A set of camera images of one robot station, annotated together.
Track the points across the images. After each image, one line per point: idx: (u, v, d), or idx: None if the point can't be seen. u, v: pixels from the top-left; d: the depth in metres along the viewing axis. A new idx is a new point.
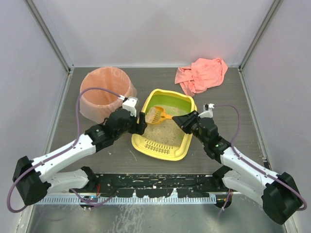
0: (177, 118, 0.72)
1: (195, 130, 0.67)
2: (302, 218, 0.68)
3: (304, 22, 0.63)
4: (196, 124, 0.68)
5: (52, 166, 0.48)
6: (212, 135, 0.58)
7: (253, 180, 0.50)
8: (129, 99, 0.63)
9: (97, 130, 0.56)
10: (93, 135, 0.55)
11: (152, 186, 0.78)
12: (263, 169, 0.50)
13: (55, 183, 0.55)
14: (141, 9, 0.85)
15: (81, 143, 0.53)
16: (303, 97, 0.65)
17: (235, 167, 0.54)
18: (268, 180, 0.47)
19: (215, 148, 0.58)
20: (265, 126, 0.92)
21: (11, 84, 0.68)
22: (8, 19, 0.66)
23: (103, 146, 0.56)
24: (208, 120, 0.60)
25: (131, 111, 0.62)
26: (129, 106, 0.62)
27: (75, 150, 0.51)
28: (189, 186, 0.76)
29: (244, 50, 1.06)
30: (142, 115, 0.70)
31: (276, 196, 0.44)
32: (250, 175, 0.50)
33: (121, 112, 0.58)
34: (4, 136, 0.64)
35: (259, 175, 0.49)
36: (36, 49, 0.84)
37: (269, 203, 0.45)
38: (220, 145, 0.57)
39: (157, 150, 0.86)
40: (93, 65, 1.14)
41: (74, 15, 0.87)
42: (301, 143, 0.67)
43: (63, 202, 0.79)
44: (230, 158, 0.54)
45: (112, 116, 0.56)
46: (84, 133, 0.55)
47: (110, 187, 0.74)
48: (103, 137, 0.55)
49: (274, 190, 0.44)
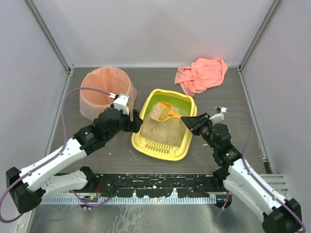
0: (187, 119, 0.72)
1: (205, 135, 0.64)
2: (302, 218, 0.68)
3: (305, 22, 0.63)
4: (206, 127, 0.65)
5: (40, 175, 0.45)
6: (224, 143, 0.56)
7: (260, 200, 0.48)
8: (120, 97, 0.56)
9: (87, 133, 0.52)
10: (81, 139, 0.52)
11: (152, 186, 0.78)
12: (272, 190, 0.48)
13: (50, 189, 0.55)
14: (142, 9, 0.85)
15: (69, 148, 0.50)
16: (303, 97, 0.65)
17: (243, 181, 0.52)
18: (275, 204, 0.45)
19: (224, 157, 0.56)
20: (265, 126, 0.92)
21: (11, 84, 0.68)
22: (8, 19, 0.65)
23: (94, 148, 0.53)
24: (222, 128, 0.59)
25: (123, 110, 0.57)
26: (120, 104, 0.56)
27: (63, 157, 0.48)
28: (188, 187, 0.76)
29: (244, 50, 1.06)
30: (136, 112, 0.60)
31: (280, 222, 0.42)
32: (258, 193, 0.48)
33: (111, 112, 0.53)
34: (4, 136, 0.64)
35: (267, 196, 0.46)
36: (36, 49, 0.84)
37: (270, 225, 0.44)
38: (231, 154, 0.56)
39: (157, 150, 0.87)
40: (92, 65, 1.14)
41: (74, 15, 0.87)
42: (301, 143, 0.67)
43: (64, 202, 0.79)
44: (238, 172, 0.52)
45: (101, 117, 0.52)
46: (72, 138, 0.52)
47: (110, 187, 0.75)
48: (94, 140, 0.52)
49: (280, 215, 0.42)
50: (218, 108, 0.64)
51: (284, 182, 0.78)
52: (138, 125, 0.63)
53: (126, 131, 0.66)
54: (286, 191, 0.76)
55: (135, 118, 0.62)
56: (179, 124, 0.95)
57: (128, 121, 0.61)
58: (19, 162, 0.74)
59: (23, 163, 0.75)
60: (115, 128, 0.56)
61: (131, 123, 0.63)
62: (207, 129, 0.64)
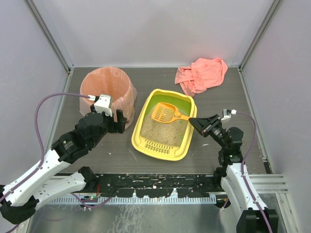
0: (196, 121, 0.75)
1: (216, 136, 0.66)
2: (302, 219, 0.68)
3: (305, 22, 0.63)
4: (217, 129, 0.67)
5: (22, 192, 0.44)
6: (233, 146, 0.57)
7: (242, 200, 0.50)
8: (101, 99, 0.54)
9: (65, 141, 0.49)
10: (60, 147, 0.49)
11: (152, 186, 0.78)
12: (257, 196, 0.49)
13: (44, 197, 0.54)
14: (142, 9, 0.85)
15: (48, 161, 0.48)
16: (303, 97, 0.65)
17: (234, 181, 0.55)
18: (253, 206, 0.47)
19: (228, 158, 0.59)
20: (265, 126, 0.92)
21: (11, 84, 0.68)
22: (8, 20, 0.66)
23: (75, 157, 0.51)
24: (236, 131, 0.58)
25: (106, 112, 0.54)
26: (102, 106, 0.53)
27: (43, 171, 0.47)
28: (188, 187, 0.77)
29: (244, 50, 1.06)
30: (119, 113, 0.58)
31: (249, 222, 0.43)
32: (242, 193, 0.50)
33: (93, 118, 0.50)
34: (4, 137, 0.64)
35: (249, 198, 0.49)
36: (36, 49, 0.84)
37: (240, 222, 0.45)
38: (233, 158, 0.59)
39: (157, 150, 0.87)
40: (92, 65, 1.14)
41: (73, 15, 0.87)
42: (301, 143, 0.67)
43: (63, 202, 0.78)
44: (233, 172, 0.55)
45: (80, 122, 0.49)
46: (51, 148, 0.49)
47: (110, 187, 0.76)
48: (74, 148, 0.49)
49: (252, 215, 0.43)
50: (228, 110, 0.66)
51: (284, 182, 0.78)
52: (123, 125, 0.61)
53: (112, 131, 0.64)
54: (286, 191, 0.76)
55: (120, 118, 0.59)
56: (179, 124, 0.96)
57: (112, 122, 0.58)
58: (19, 162, 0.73)
59: (23, 164, 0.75)
60: (99, 134, 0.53)
61: (116, 123, 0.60)
62: (219, 131, 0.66)
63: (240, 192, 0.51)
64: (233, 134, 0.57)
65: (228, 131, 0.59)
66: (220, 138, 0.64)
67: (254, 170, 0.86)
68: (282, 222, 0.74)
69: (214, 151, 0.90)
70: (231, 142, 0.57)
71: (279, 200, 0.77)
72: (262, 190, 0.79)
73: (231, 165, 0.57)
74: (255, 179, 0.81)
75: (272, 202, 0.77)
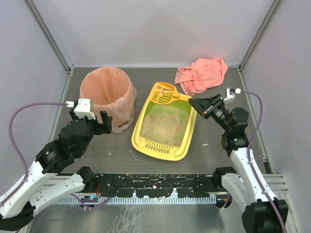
0: (196, 101, 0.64)
1: (218, 118, 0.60)
2: (302, 219, 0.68)
3: (305, 22, 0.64)
4: (220, 110, 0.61)
5: (11, 206, 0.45)
6: (238, 128, 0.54)
7: (249, 190, 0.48)
8: (80, 103, 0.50)
9: (47, 153, 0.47)
10: (44, 158, 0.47)
11: (152, 186, 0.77)
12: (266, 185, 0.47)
13: (41, 203, 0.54)
14: (141, 9, 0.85)
15: (33, 174, 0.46)
16: (303, 97, 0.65)
17: (240, 169, 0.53)
18: (262, 197, 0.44)
19: (232, 141, 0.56)
20: (265, 126, 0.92)
21: (11, 84, 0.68)
22: (8, 19, 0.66)
23: (60, 167, 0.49)
24: (240, 112, 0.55)
25: (88, 115, 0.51)
26: (83, 110, 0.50)
27: (28, 184, 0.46)
28: (188, 187, 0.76)
29: (244, 50, 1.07)
30: (104, 115, 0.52)
31: (257, 214, 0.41)
32: (249, 183, 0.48)
33: (76, 128, 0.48)
34: (4, 137, 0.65)
35: (257, 188, 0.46)
36: (36, 48, 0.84)
37: (248, 214, 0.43)
38: (239, 141, 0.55)
39: (157, 150, 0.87)
40: (92, 65, 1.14)
41: (73, 15, 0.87)
42: (301, 143, 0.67)
43: (63, 202, 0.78)
44: (239, 158, 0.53)
45: (63, 132, 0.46)
46: (35, 160, 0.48)
47: (110, 187, 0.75)
48: (57, 158, 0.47)
49: (262, 206, 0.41)
50: (232, 90, 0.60)
51: (284, 182, 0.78)
52: (110, 125, 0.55)
53: (98, 133, 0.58)
54: (286, 191, 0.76)
55: (104, 119, 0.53)
56: (179, 124, 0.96)
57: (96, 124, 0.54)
58: (20, 162, 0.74)
59: (23, 164, 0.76)
60: (85, 143, 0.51)
61: (102, 124, 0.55)
62: (222, 113, 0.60)
63: (247, 182, 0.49)
64: (238, 115, 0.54)
65: (232, 112, 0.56)
66: (222, 120, 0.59)
67: None
68: None
69: (214, 151, 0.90)
70: (236, 124, 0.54)
71: None
72: None
73: (236, 150, 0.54)
74: None
75: None
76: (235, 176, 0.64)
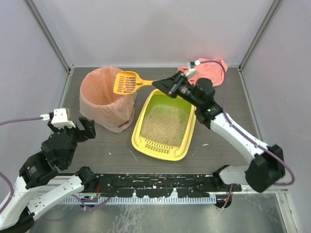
0: (159, 83, 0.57)
1: (184, 94, 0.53)
2: (302, 219, 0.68)
3: (305, 23, 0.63)
4: (185, 87, 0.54)
5: (4, 219, 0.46)
6: (207, 99, 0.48)
7: (242, 150, 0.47)
8: (56, 114, 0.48)
9: (29, 168, 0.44)
10: (27, 174, 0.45)
11: (152, 186, 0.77)
12: (255, 138, 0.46)
13: (40, 208, 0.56)
14: (141, 9, 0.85)
15: (18, 189, 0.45)
16: (303, 98, 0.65)
17: (225, 134, 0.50)
18: (258, 151, 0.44)
19: (207, 113, 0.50)
20: (265, 126, 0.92)
21: (11, 84, 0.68)
22: (8, 19, 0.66)
23: (44, 181, 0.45)
24: (205, 81, 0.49)
25: (69, 125, 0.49)
26: (61, 121, 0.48)
27: (16, 198, 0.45)
28: (188, 186, 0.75)
29: (244, 50, 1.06)
30: (84, 121, 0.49)
31: (262, 169, 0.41)
32: (240, 143, 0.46)
33: (58, 140, 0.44)
34: (4, 137, 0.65)
35: (249, 144, 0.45)
36: (36, 48, 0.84)
37: (252, 172, 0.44)
38: (213, 110, 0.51)
39: (158, 150, 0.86)
40: (92, 65, 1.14)
41: (74, 16, 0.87)
42: (301, 143, 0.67)
43: (63, 202, 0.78)
44: (220, 124, 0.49)
45: (44, 145, 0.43)
46: (19, 174, 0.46)
47: (110, 187, 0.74)
48: (39, 173, 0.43)
49: (261, 159, 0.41)
50: None
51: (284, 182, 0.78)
52: (92, 130, 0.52)
53: (82, 140, 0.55)
54: (286, 191, 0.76)
55: (86, 124, 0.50)
56: (179, 124, 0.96)
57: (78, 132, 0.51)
58: (19, 162, 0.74)
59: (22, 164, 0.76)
60: (69, 154, 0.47)
61: (84, 130, 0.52)
62: (186, 88, 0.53)
63: (237, 143, 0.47)
64: (203, 85, 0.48)
65: (196, 85, 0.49)
66: (189, 95, 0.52)
67: None
68: (282, 222, 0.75)
69: (214, 151, 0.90)
70: (205, 94, 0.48)
71: (279, 200, 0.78)
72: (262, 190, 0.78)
73: (214, 120, 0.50)
74: None
75: (272, 202, 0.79)
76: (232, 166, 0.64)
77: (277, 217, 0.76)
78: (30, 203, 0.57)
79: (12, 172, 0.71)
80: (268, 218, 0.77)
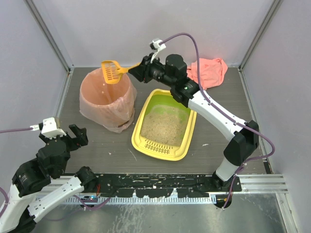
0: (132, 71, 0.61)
1: (158, 76, 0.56)
2: (302, 219, 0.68)
3: (305, 22, 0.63)
4: (155, 69, 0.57)
5: (2, 224, 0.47)
6: (181, 75, 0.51)
7: (221, 128, 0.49)
8: (45, 124, 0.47)
9: (20, 175, 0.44)
10: (19, 182, 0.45)
11: (153, 186, 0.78)
12: (233, 116, 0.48)
13: (40, 211, 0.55)
14: (141, 9, 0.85)
15: (12, 195, 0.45)
16: (303, 98, 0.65)
17: (203, 112, 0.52)
18: (237, 128, 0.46)
19: (183, 91, 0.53)
20: (265, 126, 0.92)
21: (11, 84, 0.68)
22: (8, 19, 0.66)
23: (36, 188, 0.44)
24: (174, 58, 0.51)
25: (59, 133, 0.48)
26: (51, 130, 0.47)
27: (11, 205, 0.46)
28: (188, 187, 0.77)
29: (244, 50, 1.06)
30: (74, 128, 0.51)
31: (241, 145, 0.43)
32: (219, 122, 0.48)
33: (55, 147, 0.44)
34: (5, 137, 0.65)
35: (228, 123, 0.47)
36: (36, 49, 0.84)
37: (230, 148, 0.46)
38: (190, 88, 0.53)
39: (157, 150, 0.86)
40: (92, 65, 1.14)
41: (74, 16, 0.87)
42: (301, 143, 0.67)
43: (64, 202, 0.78)
44: (199, 104, 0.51)
45: (40, 152, 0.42)
46: (13, 182, 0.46)
47: (110, 187, 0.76)
48: (30, 180, 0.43)
49: (240, 136, 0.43)
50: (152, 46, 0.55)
51: (284, 182, 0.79)
52: (84, 137, 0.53)
53: (74, 149, 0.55)
54: (286, 191, 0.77)
55: (77, 132, 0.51)
56: (179, 124, 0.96)
57: (70, 140, 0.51)
58: (19, 162, 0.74)
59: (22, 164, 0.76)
60: (64, 162, 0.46)
61: (76, 139, 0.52)
62: (158, 70, 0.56)
63: (216, 122, 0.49)
64: (173, 62, 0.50)
65: (167, 62, 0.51)
66: (163, 76, 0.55)
67: (254, 170, 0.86)
68: (282, 222, 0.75)
69: (214, 151, 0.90)
70: (178, 71, 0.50)
71: (279, 200, 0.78)
72: (262, 190, 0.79)
73: (192, 98, 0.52)
74: (255, 179, 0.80)
75: (272, 202, 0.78)
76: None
77: (277, 217, 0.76)
78: (30, 206, 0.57)
79: (13, 172, 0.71)
80: (267, 218, 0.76)
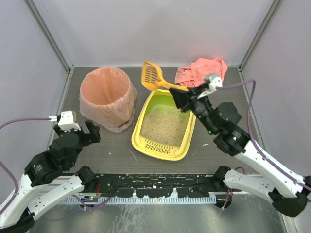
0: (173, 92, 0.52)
1: (199, 113, 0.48)
2: (302, 219, 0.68)
3: (305, 22, 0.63)
4: (201, 106, 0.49)
5: (6, 217, 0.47)
6: (232, 126, 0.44)
7: (277, 184, 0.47)
8: (63, 115, 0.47)
9: (35, 166, 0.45)
10: (33, 172, 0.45)
11: (152, 186, 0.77)
12: (290, 172, 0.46)
13: (39, 208, 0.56)
14: (141, 9, 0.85)
15: (22, 187, 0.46)
16: (303, 98, 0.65)
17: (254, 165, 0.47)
18: (298, 188, 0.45)
19: (233, 141, 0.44)
20: (265, 126, 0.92)
21: (12, 84, 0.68)
22: (8, 19, 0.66)
23: (49, 179, 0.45)
24: (227, 107, 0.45)
25: (74, 127, 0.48)
26: (67, 124, 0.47)
27: (19, 197, 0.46)
28: (188, 186, 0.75)
29: (244, 50, 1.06)
30: (90, 123, 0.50)
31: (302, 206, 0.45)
32: (278, 180, 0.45)
33: (68, 138, 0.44)
34: (5, 137, 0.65)
35: (288, 181, 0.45)
36: (36, 49, 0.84)
37: (287, 205, 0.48)
38: (238, 138, 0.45)
39: (157, 150, 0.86)
40: (92, 65, 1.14)
41: (74, 16, 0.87)
42: (301, 142, 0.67)
43: (63, 202, 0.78)
44: (253, 158, 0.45)
45: (54, 143, 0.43)
46: (24, 173, 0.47)
47: (110, 187, 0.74)
48: (43, 171, 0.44)
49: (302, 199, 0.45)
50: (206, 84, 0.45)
51: None
52: (97, 134, 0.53)
53: (86, 143, 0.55)
54: None
55: (91, 128, 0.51)
56: (179, 124, 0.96)
57: (83, 135, 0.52)
58: (20, 162, 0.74)
59: (22, 164, 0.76)
60: (75, 154, 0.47)
61: (89, 134, 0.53)
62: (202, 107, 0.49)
63: (272, 178, 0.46)
64: (225, 111, 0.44)
65: (217, 112, 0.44)
66: (205, 115, 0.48)
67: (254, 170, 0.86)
68: (282, 222, 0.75)
69: (214, 151, 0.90)
70: (231, 124, 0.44)
71: None
72: None
73: (244, 152, 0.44)
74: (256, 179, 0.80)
75: None
76: (233, 172, 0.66)
77: (277, 217, 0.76)
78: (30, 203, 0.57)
79: (13, 172, 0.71)
80: (267, 218, 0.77)
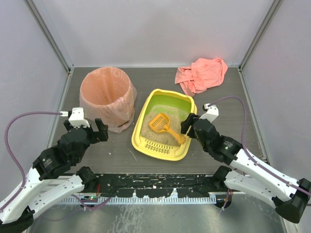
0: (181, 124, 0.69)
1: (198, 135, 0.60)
2: (302, 219, 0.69)
3: (305, 22, 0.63)
4: None
5: (9, 211, 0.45)
6: (212, 136, 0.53)
7: (273, 189, 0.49)
8: (74, 112, 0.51)
9: (44, 160, 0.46)
10: (41, 166, 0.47)
11: (152, 186, 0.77)
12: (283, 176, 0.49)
13: (40, 207, 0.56)
14: (141, 10, 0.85)
15: (30, 180, 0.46)
16: (303, 98, 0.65)
17: (248, 172, 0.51)
18: (291, 190, 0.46)
19: (224, 151, 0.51)
20: (265, 126, 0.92)
21: (12, 84, 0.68)
22: (8, 20, 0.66)
23: (56, 174, 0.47)
24: (203, 123, 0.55)
25: (83, 123, 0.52)
26: (77, 119, 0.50)
27: (25, 191, 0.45)
28: (188, 187, 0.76)
29: (244, 50, 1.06)
30: (98, 122, 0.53)
31: (300, 208, 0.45)
32: (271, 184, 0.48)
33: (77, 135, 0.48)
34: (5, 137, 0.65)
35: (280, 184, 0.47)
36: (36, 49, 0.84)
37: (285, 209, 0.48)
38: (230, 146, 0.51)
39: (158, 150, 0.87)
40: (92, 65, 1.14)
41: (74, 16, 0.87)
42: (301, 142, 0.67)
43: (63, 202, 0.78)
44: (245, 164, 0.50)
45: (63, 138, 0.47)
46: (31, 167, 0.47)
47: (110, 187, 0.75)
48: (53, 165, 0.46)
49: (298, 200, 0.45)
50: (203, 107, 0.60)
51: None
52: (105, 132, 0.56)
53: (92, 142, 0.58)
54: None
55: (100, 126, 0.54)
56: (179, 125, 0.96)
57: (92, 132, 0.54)
58: (20, 161, 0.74)
59: (22, 164, 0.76)
60: (82, 150, 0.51)
61: (96, 132, 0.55)
62: None
63: (267, 182, 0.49)
64: (202, 125, 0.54)
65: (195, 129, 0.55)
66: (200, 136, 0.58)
67: None
68: (282, 222, 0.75)
69: None
70: (207, 133, 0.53)
71: None
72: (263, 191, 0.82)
73: (235, 159, 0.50)
74: None
75: None
76: (234, 173, 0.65)
77: (277, 217, 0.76)
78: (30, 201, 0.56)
79: (13, 172, 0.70)
80: (267, 218, 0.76)
